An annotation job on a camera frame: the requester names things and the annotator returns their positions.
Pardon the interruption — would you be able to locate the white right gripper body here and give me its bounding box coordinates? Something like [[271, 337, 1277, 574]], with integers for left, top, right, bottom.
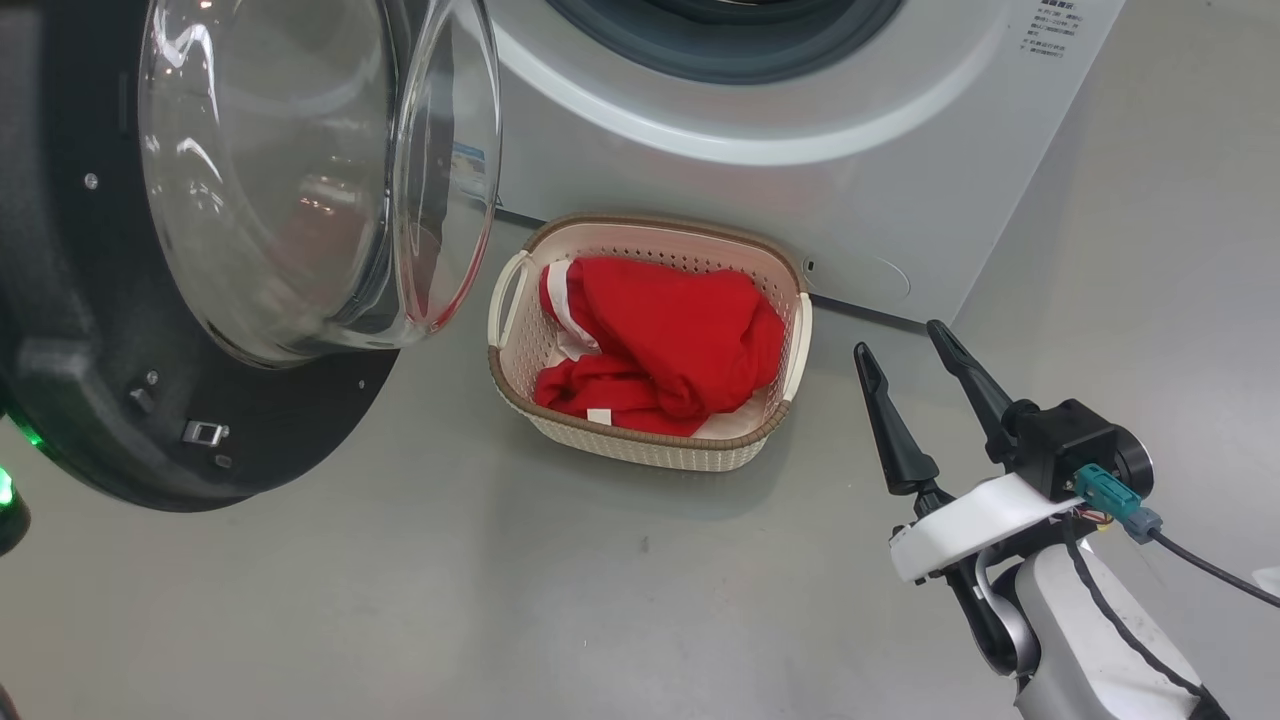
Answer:
[[887, 471, 1088, 585]]

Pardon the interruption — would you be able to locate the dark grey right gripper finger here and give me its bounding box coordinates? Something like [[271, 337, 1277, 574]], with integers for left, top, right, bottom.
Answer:
[[852, 341, 944, 497], [925, 319, 1017, 467]]

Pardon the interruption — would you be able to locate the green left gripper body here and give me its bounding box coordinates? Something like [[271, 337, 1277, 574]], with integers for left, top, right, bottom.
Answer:
[[0, 466, 32, 557]]

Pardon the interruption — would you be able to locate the red garment with white band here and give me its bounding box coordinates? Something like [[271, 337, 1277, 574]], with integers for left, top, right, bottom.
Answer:
[[539, 254, 789, 422]]

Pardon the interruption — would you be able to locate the round glass washing machine door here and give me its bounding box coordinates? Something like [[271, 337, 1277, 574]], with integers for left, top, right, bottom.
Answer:
[[0, 0, 504, 514]]

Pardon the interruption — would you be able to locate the cream perforated laundry basket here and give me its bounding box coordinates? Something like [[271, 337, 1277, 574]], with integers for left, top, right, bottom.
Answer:
[[486, 212, 814, 474]]

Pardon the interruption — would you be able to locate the white front-loading washing machine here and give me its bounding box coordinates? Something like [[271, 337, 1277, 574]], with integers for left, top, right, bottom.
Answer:
[[455, 0, 1129, 327]]

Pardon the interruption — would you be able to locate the blue energy label sticker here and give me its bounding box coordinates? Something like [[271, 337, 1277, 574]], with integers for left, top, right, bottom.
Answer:
[[450, 140, 501, 208]]

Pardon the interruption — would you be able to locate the teal plug camera cable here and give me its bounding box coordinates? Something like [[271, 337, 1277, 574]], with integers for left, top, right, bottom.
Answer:
[[1074, 462, 1280, 610]]

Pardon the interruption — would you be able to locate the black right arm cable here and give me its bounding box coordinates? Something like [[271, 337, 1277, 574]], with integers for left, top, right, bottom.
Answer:
[[1060, 513, 1231, 720]]

